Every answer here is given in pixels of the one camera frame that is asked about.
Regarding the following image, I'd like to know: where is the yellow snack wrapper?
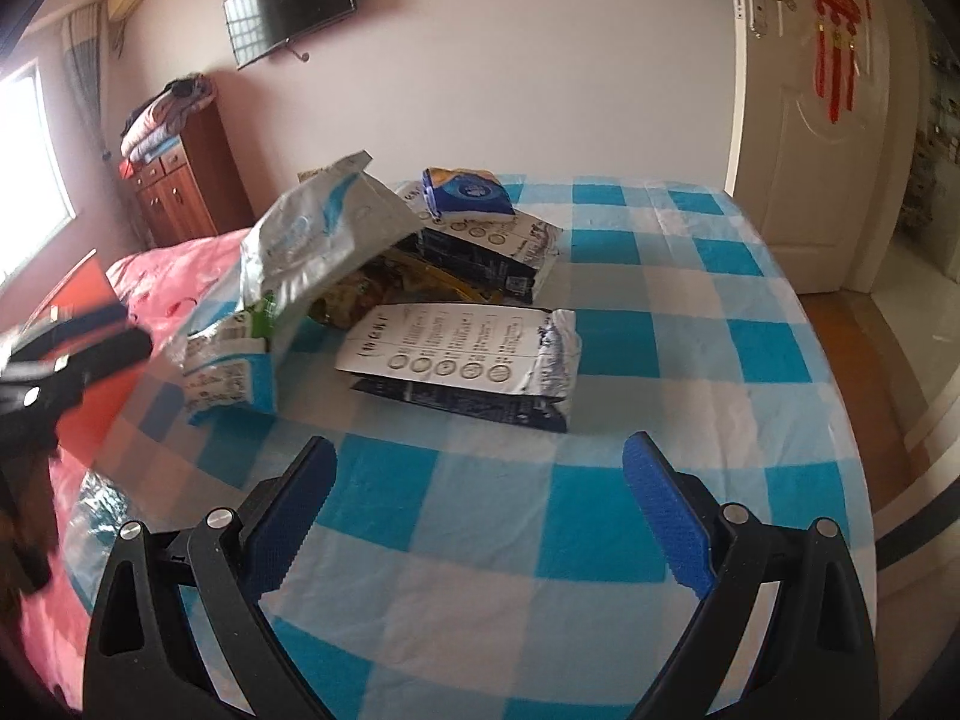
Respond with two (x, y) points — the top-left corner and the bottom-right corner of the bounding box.
(308, 249), (503, 330)

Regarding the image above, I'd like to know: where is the blue vinda tissue pack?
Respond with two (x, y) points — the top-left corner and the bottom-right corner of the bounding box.
(421, 167), (516, 223)

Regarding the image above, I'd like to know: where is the white black printed bag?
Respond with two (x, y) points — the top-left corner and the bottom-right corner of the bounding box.
(335, 302), (581, 434)

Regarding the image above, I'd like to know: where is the orange plastic trash bucket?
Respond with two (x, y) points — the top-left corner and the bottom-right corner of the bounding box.
(29, 253), (152, 467)

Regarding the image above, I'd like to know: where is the white bedroom door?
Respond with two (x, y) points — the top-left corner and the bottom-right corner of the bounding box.
(726, 0), (924, 294)

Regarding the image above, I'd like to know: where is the pink printed bedspread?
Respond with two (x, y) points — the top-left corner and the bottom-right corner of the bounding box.
(20, 229), (245, 709)

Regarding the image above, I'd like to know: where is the bright window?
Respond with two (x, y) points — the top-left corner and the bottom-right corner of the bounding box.
(0, 62), (76, 286)

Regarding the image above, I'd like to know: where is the white blue large package bag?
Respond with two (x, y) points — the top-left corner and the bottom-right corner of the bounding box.
(172, 151), (420, 424)

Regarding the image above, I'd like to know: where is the wooden dresser cabinet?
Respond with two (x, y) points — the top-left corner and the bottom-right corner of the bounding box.
(125, 103), (256, 247)

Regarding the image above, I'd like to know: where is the folded blankets pile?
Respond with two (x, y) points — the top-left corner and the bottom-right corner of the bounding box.
(121, 73), (217, 163)

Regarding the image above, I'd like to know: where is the blue white checkered blanket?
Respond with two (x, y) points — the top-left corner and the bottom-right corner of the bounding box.
(65, 176), (875, 718)

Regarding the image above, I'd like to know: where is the checkered window curtain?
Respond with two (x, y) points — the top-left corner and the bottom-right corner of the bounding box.
(60, 2), (110, 163)

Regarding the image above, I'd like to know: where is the black white bag rear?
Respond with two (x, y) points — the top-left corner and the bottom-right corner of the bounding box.
(397, 182), (562, 304)

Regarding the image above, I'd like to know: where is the red chinese knot decoration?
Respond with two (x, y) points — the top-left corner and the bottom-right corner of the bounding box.
(811, 0), (874, 125)

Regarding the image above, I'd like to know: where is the wall mounted black television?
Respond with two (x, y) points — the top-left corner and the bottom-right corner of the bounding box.
(223, 0), (356, 68)

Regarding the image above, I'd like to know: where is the silver door handle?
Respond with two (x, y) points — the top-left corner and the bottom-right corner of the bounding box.
(747, 0), (797, 39)

